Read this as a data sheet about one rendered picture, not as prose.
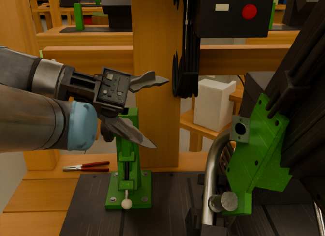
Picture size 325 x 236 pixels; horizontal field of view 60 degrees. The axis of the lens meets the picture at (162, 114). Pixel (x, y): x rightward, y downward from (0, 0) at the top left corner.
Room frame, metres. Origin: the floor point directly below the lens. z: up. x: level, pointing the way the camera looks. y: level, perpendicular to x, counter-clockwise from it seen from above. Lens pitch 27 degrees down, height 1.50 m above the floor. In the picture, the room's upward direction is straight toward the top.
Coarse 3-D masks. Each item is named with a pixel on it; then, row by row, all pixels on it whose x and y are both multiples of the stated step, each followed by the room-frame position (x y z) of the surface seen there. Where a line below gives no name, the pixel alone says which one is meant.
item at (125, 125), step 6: (120, 120) 0.46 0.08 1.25; (126, 120) 0.48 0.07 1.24; (120, 126) 0.47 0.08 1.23; (126, 126) 0.46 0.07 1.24; (132, 126) 0.44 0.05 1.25; (126, 132) 0.46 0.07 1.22; (132, 132) 0.45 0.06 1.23; (138, 132) 0.43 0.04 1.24; (132, 138) 0.46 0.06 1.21; (138, 138) 0.45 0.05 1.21; (144, 138) 0.46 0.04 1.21; (138, 144) 0.46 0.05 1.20; (144, 144) 0.45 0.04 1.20; (150, 144) 0.46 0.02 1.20
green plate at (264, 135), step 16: (256, 112) 0.51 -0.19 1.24; (256, 128) 0.48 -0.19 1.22; (272, 128) 0.44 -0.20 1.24; (240, 144) 0.52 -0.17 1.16; (256, 144) 0.46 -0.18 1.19; (272, 144) 0.42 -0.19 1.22; (240, 160) 0.49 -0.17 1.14; (256, 160) 0.43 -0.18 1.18; (272, 160) 0.43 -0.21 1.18; (240, 176) 0.46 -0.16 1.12; (256, 176) 0.42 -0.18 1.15; (272, 176) 0.43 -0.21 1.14; (288, 176) 0.43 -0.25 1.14
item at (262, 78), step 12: (252, 72) 0.76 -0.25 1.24; (264, 72) 0.76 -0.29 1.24; (252, 84) 0.70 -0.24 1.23; (264, 84) 0.66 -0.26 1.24; (252, 96) 0.69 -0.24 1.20; (252, 108) 0.67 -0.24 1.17; (240, 120) 0.74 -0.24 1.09; (252, 192) 0.59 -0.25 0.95; (264, 192) 0.59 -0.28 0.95; (276, 192) 0.59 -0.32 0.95; (288, 192) 0.59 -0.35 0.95; (300, 192) 0.59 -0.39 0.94; (252, 204) 0.59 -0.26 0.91; (264, 204) 0.59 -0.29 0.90; (276, 204) 0.59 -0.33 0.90
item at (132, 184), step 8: (120, 152) 0.63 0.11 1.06; (120, 160) 0.61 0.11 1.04; (128, 160) 0.61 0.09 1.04; (136, 160) 0.64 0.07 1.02; (120, 168) 0.62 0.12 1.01; (128, 168) 0.61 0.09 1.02; (136, 168) 0.62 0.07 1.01; (120, 176) 0.61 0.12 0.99; (128, 176) 0.59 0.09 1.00; (136, 176) 0.61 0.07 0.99; (120, 184) 0.57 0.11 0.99; (128, 184) 0.57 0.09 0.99; (136, 184) 0.59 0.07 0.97
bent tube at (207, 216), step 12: (228, 132) 0.52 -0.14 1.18; (240, 132) 0.53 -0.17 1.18; (216, 144) 0.56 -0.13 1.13; (216, 156) 0.56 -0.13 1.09; (216, 168) 0.55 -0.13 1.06; (204, 180) 0.54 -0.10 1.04; (216, 180) 0.53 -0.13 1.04; (204, 192) 0.51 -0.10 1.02; (204, 204) 0.49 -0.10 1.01; (204, 216) 0.46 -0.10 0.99
